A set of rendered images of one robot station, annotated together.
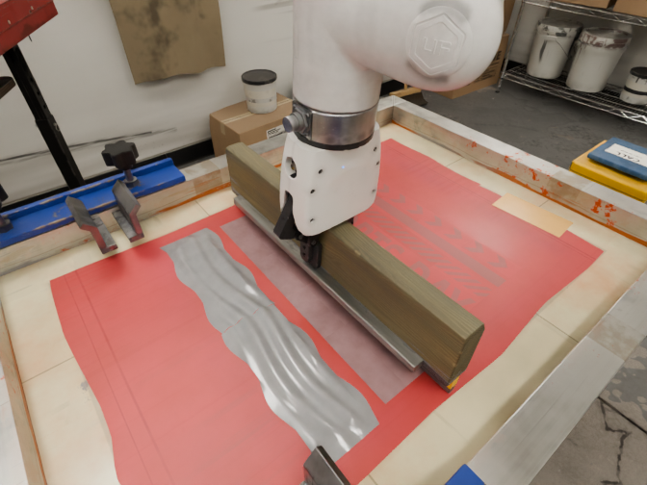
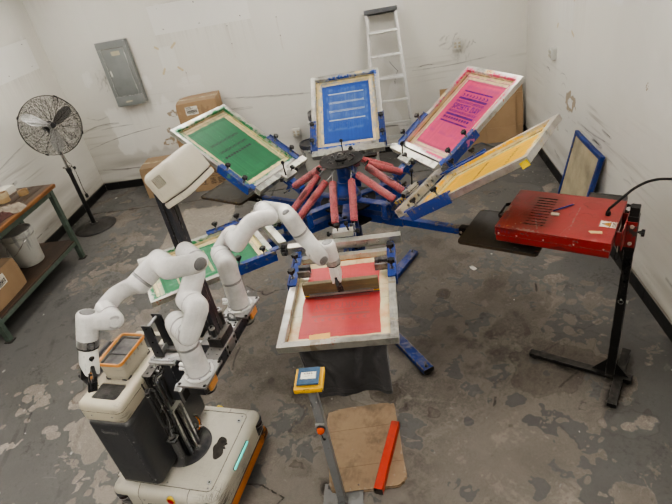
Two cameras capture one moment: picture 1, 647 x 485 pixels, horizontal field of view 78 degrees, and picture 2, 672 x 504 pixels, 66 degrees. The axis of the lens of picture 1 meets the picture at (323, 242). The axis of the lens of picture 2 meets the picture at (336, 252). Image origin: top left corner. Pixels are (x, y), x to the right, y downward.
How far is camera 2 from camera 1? 2.83 m
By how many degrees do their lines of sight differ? 97
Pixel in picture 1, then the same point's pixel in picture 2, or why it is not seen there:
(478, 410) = (300, 299)
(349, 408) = not seen: hidden behind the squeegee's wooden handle
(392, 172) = (362, 322)
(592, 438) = not seen: outside the picture
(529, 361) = (298, 309)
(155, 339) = (350, 272)
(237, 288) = not seen: hidden behind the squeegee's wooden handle
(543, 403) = (291, 297)
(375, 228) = (345, 307)
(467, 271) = (319, 314)
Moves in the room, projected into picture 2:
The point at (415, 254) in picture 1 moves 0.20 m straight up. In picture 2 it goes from (332, 309) to (325, 278)
